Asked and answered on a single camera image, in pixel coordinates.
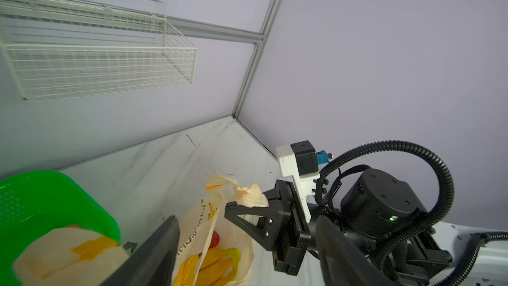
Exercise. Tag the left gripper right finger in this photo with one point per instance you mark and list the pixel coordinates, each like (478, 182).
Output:
(341, 262)

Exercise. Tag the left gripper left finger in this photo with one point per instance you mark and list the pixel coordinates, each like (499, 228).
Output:
(153, 262)

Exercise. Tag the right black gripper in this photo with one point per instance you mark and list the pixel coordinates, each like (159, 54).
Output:
(282, 227)

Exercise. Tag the yellow fake banana bunch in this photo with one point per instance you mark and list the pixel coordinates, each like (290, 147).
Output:
(218, 267)

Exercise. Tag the cream banana print plastic bag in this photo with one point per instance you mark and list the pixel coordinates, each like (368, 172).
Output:
(74, 256)

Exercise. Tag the green plastic basket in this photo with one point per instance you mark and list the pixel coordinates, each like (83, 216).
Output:
(34, 203)

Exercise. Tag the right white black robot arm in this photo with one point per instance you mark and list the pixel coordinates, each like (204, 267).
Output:
(365, 226)

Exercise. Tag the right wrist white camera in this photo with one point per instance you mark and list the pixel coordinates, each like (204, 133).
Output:
(301, 162)

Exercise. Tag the white wire wall basket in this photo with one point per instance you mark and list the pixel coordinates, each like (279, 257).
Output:
(65, 49)

